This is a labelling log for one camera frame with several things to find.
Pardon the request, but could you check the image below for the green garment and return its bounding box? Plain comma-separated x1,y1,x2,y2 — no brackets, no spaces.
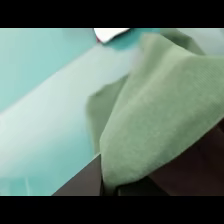
85,28,224,196

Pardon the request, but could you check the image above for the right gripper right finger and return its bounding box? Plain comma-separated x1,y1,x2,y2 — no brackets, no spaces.
116,116,224,197

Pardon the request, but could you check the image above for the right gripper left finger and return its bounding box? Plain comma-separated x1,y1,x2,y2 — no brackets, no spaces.
52,152,105,197

